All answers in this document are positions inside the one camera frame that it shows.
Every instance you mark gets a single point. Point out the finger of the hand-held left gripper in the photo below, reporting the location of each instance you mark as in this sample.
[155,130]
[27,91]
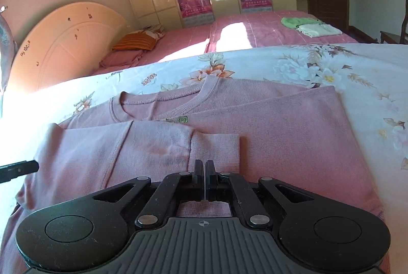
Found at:
[19,170]

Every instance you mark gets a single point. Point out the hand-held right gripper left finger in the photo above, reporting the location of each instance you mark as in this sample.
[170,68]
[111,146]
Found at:
[198,180]

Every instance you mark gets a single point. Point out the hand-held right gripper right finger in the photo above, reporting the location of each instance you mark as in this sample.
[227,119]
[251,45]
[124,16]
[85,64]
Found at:
[210,180]

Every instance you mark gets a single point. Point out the pink long-sleeve shirt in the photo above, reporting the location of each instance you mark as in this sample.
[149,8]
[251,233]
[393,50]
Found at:
[271,140]

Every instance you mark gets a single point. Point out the grey patterned curtain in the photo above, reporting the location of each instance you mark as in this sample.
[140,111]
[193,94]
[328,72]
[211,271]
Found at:
[6,44]

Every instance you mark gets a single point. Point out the cream curved headboard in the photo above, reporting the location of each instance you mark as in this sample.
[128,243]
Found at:
[63,44]

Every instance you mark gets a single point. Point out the pink bed sheet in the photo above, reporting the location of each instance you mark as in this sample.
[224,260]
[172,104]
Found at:
[191,41]

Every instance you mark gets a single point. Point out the pink pillow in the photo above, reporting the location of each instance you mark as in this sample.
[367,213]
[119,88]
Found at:
[121,59]

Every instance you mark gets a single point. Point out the orange striped pillow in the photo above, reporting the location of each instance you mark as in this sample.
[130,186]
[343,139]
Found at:
[135,42]

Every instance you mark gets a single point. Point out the floral pillow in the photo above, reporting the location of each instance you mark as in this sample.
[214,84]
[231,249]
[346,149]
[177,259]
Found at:
[156,32]

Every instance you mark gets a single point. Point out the white floral blanket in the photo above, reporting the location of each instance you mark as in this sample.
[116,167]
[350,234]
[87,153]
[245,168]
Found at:
[366,95]

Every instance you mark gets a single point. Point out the green folded cloth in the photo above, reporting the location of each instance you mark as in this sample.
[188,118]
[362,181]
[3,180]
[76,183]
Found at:
[299,22]

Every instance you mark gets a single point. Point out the white folded cloth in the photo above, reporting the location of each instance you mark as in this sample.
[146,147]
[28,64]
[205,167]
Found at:
[318,30]

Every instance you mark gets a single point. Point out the dark wooden chair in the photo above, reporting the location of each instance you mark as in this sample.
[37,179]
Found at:
[393,36]

